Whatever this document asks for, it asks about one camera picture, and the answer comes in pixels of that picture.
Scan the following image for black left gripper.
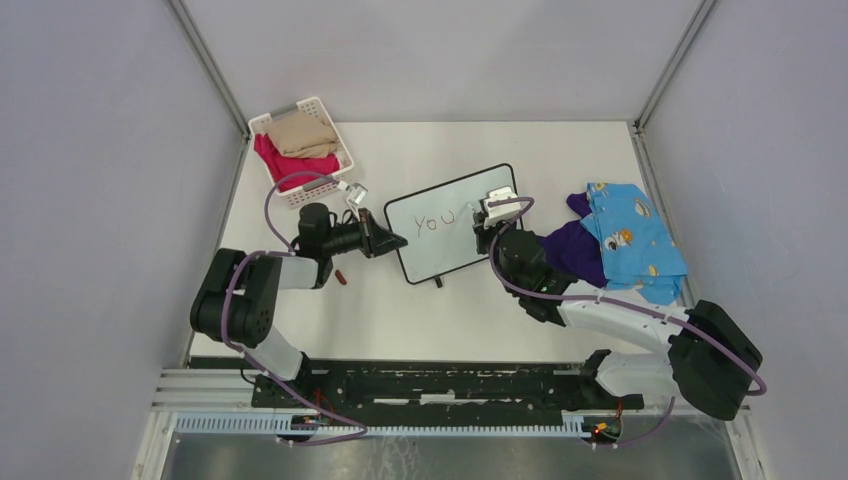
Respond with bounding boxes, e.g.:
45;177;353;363
323;208;407;259

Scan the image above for black framed whiteboard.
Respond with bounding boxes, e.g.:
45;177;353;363
383;163;516;285

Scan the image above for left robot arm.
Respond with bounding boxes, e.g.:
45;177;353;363
189;203;408;408

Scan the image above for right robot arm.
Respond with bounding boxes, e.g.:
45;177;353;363
473;212;767;421

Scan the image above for purple cloth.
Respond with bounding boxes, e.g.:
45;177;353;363
539;193;608;288

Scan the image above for magenta cloth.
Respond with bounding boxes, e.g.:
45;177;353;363
254;134;340;184

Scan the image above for white plastic basket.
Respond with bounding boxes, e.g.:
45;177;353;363
248;96;355;209

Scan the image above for beige folded cloth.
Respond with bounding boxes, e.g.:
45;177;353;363
265;111;339;158

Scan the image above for blue patterned cloth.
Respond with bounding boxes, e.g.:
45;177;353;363
581;182;688;305

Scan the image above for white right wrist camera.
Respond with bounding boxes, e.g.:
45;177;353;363
472;186;535;229

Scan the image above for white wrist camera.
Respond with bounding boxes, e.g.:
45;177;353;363
472;186;535;229
336;181;368;210

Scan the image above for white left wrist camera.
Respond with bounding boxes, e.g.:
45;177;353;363
336;181;368;210

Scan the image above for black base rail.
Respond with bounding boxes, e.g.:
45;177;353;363
290;359;645;427

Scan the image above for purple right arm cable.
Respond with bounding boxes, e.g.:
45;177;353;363
487;195;768;449

